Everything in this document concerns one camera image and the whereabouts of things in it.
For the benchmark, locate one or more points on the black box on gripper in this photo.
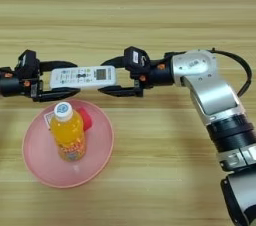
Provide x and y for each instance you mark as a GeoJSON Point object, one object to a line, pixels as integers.
{"type": "Point", "coordinates": [27, 63]}
{"type": "Point", "coordinates": [135, 57]}

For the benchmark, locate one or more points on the pink round plate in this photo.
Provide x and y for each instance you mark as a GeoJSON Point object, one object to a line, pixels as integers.
{"type": "Point", "coordinates": [96, 156]}

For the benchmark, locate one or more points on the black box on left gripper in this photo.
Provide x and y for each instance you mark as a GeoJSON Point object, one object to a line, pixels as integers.
{"type": "Point", "coordinates": [27, 63]}

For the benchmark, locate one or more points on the orange juice bottle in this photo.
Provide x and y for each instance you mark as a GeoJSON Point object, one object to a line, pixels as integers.
{"type": "Point", "coordinates": [68, 133]}

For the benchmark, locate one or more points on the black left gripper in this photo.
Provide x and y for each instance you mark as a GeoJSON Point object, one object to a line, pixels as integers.
{"type": "Point", "coordinates": [11, 85]}

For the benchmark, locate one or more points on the white remote control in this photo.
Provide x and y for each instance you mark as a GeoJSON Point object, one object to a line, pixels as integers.
{"type": "Point", "coordinates": [83, 77]}

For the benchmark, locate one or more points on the red cube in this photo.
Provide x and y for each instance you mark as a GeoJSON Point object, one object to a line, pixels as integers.
{"type": "Point", "coordinates": [87, 119]}

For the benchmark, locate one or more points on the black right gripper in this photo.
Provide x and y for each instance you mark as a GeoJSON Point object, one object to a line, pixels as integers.
{"type": "Point", "coordinates": [160, 73]}

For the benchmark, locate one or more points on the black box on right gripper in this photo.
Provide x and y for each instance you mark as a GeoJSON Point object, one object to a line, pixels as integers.
{"type": "Point", "coordinates": [135, 57]}

